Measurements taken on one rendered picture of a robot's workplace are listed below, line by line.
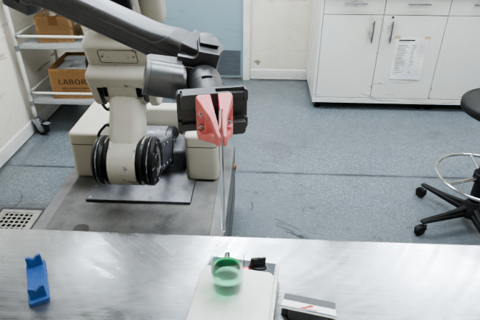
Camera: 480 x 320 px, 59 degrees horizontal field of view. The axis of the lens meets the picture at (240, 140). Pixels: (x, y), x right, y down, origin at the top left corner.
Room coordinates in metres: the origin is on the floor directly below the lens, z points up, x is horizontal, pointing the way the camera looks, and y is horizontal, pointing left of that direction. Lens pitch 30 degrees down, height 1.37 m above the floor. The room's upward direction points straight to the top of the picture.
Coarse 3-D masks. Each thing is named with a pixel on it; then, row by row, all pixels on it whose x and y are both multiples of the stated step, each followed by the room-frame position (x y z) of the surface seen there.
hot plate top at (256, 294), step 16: (208, 272) 0.48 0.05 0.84; (256, 272) 0.48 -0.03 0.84; (208, 288) 0.45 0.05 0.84; (256, 288) 0.45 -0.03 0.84; (272, 288) 0.45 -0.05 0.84; (192, 304) 0.42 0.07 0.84; (208, 304) 0.42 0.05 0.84; (224, 304) 0.42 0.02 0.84; (240, 304) 0.42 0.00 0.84; (256, 304) 0.42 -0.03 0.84
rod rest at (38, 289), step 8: (40, 256) 0.57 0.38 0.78; (32, 264) 0.57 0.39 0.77; (40, 264) 0.57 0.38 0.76; (32, 272) 0.55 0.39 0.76; (40, 272) 0.55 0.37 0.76; (32, 280) 0.54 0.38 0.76; (40, 280) 0.54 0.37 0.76; (32, 288) 0.50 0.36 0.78; (40, 288) 0.50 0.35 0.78; (48, 288) 0.52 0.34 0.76; (32, 296) 0.49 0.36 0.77; (40, 296) 0.50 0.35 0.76; (48, 296) 0.50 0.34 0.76; (32, 304) 0.49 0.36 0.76; (40, 304) 0.49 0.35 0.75
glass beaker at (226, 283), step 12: (228, 240) 0.48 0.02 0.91; (216, 252) 0.47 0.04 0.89; (228, 252) 0.48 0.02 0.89; (240, 252) 0.47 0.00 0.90; (240, 264) 0.44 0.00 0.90; (216, 276) 0.43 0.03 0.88; (228, 276) 0.43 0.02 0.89; (240, 276) 0.44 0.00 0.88; (216, 288) 0.44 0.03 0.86; (228, 288) 0.43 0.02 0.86; (240, 288) 0.44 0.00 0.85
